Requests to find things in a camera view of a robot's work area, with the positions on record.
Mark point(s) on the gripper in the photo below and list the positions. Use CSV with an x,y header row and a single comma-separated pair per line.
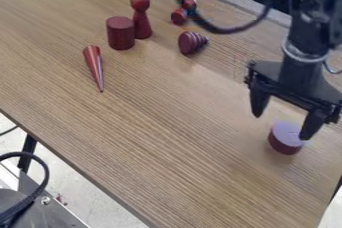
x,y
299,78

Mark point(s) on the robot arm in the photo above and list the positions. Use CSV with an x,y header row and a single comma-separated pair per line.
x,y
311,12

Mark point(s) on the red ridged cone block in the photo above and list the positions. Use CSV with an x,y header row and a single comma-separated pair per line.
x,y
191,41

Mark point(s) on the red dumbbell-shaped block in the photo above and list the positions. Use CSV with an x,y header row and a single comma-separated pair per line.
x,y
183,10

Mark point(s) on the red pawn-shaped block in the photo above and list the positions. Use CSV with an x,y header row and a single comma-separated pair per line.
x,y
141,13

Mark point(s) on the red cylinder block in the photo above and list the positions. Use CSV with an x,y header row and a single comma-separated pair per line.
x,y
120,32

